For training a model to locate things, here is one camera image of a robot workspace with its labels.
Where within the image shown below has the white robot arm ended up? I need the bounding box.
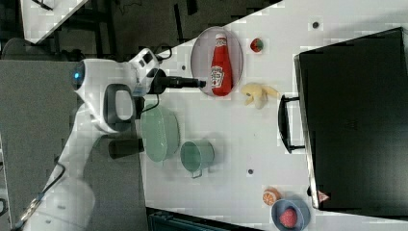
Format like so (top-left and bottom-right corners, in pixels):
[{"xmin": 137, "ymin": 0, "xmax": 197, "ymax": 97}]
[{"xmin": 11, "ymin": 48, "xmax": 206, "ymax": 231}]

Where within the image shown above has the red plush ketchup bottle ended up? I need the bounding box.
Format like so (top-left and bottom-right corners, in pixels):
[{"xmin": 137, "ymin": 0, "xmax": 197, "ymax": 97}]
[{"xmin": 211, "ymin": 33, "xmax": 233, "ymax": 96}]

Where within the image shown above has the white background table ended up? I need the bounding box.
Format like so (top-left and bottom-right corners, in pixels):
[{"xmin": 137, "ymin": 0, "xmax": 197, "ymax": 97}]
[{"xmin": 19, "ymin": 0, "xmax": 89, "ymax": 43}]

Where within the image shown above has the grey oval plate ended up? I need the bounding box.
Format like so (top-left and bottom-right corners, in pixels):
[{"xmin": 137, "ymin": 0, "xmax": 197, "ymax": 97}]
[{"xmin": 191, "ymin": 27, "xmax": 242, "ymax": 97}]

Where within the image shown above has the red plush fruit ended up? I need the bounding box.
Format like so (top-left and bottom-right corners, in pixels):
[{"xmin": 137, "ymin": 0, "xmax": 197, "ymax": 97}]
[{"xmin": 279, "ymin": 208, "xmax": 297, "ymax": 228}]

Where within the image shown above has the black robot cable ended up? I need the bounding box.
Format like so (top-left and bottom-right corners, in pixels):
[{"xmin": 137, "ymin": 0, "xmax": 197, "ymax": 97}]
[{"xmin": 13, "ymin": 43, "xmax": 174, "ymax": 230}]

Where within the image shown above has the green metal mug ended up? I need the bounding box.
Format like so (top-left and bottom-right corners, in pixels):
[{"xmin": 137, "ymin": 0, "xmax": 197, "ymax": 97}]
[{"xmin": 180, "ymin": 140, "xmax": 215, "ymax": 179}]

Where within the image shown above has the green oval bowl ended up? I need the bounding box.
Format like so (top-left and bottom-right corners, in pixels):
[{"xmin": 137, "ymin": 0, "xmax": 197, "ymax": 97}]
[{"xmin": 140, "ymin": 104, "xmax": 180, "ymax": 163}]

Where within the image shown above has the plush peeled banana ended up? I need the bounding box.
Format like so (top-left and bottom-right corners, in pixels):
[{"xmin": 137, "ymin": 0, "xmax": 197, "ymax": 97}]
[{"xmin": 241, "ymin": 83, "xmax": 280, "ymax": 110}]

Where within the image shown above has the blue bowl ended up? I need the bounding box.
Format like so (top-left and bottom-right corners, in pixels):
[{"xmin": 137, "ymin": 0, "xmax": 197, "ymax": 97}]
[{"xmin": 270, "ymin": 199, "xmax": 311, "ymax": 231}]

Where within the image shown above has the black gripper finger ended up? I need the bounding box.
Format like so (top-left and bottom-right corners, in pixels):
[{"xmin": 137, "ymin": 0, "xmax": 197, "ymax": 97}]
[{"xmin": 194, "ymin": 79, "xmax": 206, "ymax": 88}]

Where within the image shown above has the plush strawberry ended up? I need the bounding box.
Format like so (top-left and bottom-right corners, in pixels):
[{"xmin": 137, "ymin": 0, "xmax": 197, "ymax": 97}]
[{"xmin": 250, "ymin": 38, "xmax": 264, "ymax": 53}]

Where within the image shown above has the black cylinder post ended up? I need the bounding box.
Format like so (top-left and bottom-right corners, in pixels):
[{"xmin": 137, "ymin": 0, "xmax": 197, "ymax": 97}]
[{"xmin": 108, "ymin": 139, "xmax": 144, "ymax": 159}]

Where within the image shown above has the plush orange slice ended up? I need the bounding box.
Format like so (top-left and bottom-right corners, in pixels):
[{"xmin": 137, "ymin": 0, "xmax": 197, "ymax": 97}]
[{"xmin": 263, "ymin": 188, "xmax": 281, "ymax": 206}]

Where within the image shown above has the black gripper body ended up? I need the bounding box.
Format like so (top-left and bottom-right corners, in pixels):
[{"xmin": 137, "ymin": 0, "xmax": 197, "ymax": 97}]
[{"xmin": 150, "ymin": 69, "xmax": 194, "ymax": 94}]

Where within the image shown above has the black oven door handle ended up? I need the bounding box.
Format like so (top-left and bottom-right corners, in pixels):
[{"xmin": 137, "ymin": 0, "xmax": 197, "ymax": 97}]
[{"xmin": 278, "ymin": 95, "xmax": 305, "ymax": 153}]

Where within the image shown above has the black oven box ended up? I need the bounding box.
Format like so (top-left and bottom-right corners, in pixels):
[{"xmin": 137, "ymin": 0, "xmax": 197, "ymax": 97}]
[{"xmin": 294, "ymin": 27, "xmax": 408, "ymax": 220}]

